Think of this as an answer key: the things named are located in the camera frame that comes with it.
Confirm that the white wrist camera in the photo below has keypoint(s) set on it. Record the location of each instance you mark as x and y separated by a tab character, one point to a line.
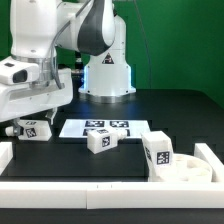
16	72

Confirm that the white round stool seat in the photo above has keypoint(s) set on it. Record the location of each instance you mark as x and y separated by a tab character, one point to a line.
183	169

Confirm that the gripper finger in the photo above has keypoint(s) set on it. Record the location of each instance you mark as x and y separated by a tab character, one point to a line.
17	129
50	115

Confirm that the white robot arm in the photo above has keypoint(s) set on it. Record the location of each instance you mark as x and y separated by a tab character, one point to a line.
33	87

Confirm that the white marker sheet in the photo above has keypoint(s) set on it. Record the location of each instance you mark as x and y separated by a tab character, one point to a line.
78	128

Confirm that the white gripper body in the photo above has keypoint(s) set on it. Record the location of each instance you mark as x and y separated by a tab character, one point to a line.
21	100

